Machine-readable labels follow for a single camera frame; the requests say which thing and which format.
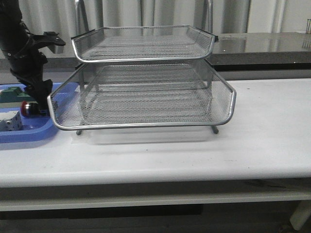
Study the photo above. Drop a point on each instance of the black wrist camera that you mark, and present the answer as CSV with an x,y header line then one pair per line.
x,y
50,40

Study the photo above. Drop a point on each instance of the grey wire rack frame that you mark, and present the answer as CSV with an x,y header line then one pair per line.
x,y
206,26

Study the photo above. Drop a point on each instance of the blue plastic tray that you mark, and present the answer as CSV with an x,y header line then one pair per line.
x,y
34,128

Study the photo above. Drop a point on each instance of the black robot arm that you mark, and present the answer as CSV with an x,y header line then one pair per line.
x,y
11,25

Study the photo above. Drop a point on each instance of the mesh tray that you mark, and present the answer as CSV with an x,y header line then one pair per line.
x,y
142,95
129,44

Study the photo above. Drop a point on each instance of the green relay module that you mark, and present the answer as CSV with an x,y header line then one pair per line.
x,y
13,96

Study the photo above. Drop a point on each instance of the white curtain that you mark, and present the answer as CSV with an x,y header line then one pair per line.
x,y
229,16

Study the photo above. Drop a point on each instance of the red emergency push button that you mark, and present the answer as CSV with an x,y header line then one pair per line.
x,y
33,109

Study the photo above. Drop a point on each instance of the white circuit breaker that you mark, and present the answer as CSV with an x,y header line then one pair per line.
x,y
10,121

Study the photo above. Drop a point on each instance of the grey stone counter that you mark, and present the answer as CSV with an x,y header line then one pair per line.
x,y
256,56

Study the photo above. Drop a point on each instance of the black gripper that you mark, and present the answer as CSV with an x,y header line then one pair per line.
x,y
27,66

